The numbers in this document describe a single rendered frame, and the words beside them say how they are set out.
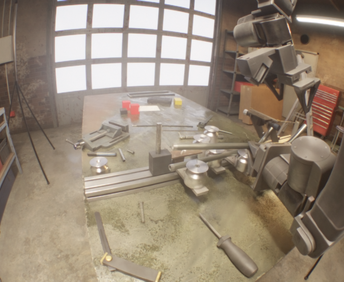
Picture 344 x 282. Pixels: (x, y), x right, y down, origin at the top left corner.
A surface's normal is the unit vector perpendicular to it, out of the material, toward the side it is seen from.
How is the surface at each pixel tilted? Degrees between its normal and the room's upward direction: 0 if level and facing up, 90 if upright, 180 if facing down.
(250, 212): 0
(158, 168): 90
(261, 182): 90
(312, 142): 19
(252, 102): 82
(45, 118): 90
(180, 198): 0
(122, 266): 4
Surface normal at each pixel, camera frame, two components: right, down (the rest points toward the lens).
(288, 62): 0.14, 0.45
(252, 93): 0.44, 0.29
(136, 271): 0.08, -0.92
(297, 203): -0.94, -0.22
